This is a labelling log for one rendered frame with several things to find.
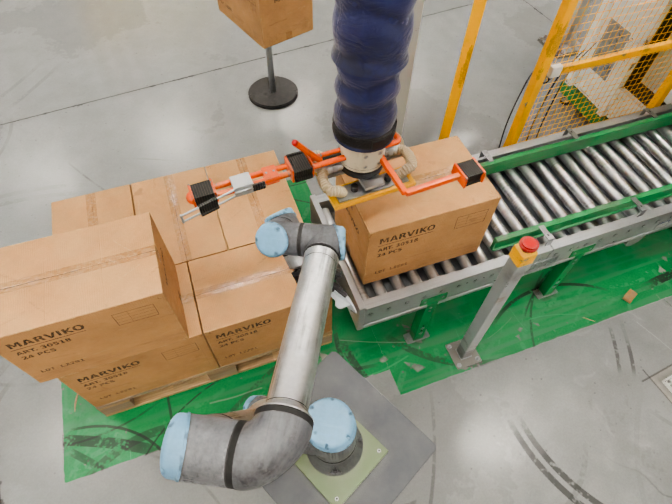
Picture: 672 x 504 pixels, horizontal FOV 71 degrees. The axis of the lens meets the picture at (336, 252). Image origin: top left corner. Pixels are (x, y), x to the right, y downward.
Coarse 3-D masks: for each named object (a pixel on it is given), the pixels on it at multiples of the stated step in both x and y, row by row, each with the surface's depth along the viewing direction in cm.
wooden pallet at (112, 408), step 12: (324, 336) 253; (252, 360) 254; (264, 360) 254; (276, 360) 256; (204, 372) 237; (216, 372) 242; (228, 372) 247; (240, 372) 252; (168, 384) 234; (180, 384) 246; (192, 384) 246; (204, 384) 248; (132, 396) 230; (144, 396) 242; (156, 396) 242; (96, 408) 227; (108, 408) 232; (120, 408) 236
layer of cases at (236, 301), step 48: (96, 192) 251; (144, 192) 251; (288, 192) 253; (192, 240) 234; (240, 240) 235; (192, 288) 219; (240, 288) 219; (288, 288) 220; (192, 336) 205; (240, 336) 220; (96, 384) 209; (144, 384) 225
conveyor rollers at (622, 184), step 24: (600, 144) 279; (648, 144) 279; (528, 168) 265; (552, 168) 270; (576, 168) 266; (624, 168) 267; (504, 192) 258; (528, 192) 255; (576, 192) 257; (600, 192) 256; (624, 192) 260; (504, 216) 248; (528, 216) 246; (432, 264) 229; (360, 288) 220; (384, 288) 221
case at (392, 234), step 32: (448, 160) 211; (448, 192) 201; (480, 192) 201; (352, 224) 209; (384, 224) 190; (416, 224) 194; (448, 224) 203; (480, 224) 212; (352, 256) 225; (384, 256) 206; (416, 256) 216; (448, 256) 227
